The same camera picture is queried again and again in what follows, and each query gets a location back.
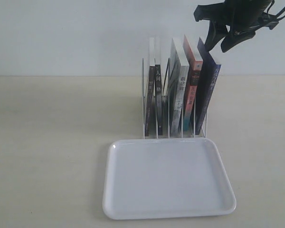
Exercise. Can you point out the white wire book rack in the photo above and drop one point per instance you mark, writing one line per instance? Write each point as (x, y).
(150, 130)

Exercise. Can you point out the white plastic tray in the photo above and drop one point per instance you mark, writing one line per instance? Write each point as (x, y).
(166, 178)

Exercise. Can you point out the red orange spine book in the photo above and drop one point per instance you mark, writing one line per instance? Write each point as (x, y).
(195, 65)

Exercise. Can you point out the grey white spine book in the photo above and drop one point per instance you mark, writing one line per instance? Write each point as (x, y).
(177, 83)

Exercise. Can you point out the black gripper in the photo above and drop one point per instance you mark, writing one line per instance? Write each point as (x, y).
(234, 21)

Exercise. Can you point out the blue moon cover book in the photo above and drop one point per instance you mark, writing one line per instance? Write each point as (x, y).
(207, 80)

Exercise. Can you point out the black spine book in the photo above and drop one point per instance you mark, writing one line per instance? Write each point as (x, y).
(158, 86)

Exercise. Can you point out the dark thin book leftmost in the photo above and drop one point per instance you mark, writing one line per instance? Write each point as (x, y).
(150, 86)

